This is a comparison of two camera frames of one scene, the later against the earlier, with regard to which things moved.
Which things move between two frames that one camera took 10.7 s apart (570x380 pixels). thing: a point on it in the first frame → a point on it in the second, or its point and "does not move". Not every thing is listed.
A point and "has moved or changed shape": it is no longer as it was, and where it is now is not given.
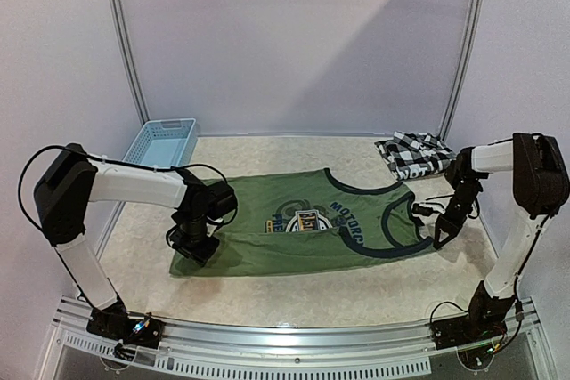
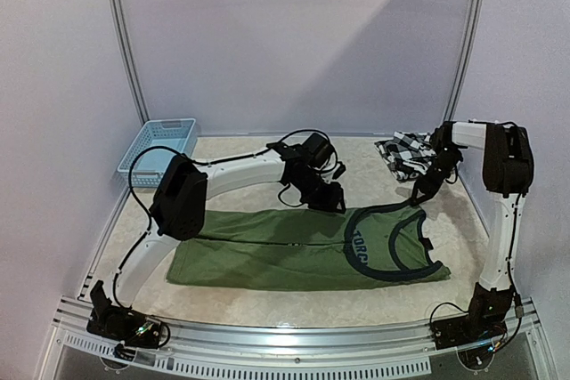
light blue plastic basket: [165, 143] does not move
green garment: [309, 217] has moved or changed shape
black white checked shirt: [411, 155] does not move
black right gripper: [457, 212] → [433, 175]
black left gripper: [199, 256] → [331, 202]
